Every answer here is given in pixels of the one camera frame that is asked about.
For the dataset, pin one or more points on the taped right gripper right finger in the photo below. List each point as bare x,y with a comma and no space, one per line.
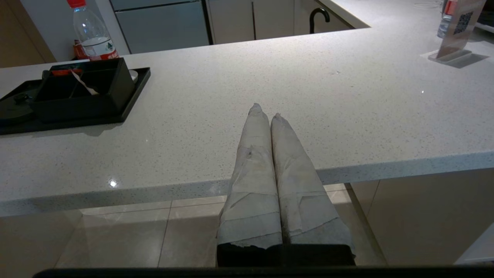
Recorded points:
301,193

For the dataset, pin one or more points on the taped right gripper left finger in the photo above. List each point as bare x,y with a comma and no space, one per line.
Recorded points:
252,181

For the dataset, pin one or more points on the white tea bag packet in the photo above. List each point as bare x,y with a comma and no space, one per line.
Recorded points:
87,87

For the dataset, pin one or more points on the water bottle with full label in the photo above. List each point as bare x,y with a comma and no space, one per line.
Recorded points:
94,34

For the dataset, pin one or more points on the water bottle with slanted label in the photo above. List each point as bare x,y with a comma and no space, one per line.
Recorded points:
445,19

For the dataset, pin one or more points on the black serving tray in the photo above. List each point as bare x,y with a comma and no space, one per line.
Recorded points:
131,96

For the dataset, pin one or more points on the grey kitchen base cabinets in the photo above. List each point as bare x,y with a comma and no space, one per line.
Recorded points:
278,19

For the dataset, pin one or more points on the grey refrigerator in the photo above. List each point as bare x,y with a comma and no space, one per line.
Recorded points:
162,27

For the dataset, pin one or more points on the black compartment organizer box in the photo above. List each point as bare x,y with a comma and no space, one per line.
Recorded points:
77,110

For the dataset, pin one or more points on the red sachet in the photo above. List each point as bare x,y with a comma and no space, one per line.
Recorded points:
65,72

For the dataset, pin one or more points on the red bag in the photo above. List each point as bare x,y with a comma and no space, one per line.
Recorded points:
79,51

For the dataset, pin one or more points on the clear acrylic sign holder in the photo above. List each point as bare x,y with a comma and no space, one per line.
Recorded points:
459,27

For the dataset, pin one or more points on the wooden door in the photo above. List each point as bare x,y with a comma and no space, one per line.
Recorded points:
23,31

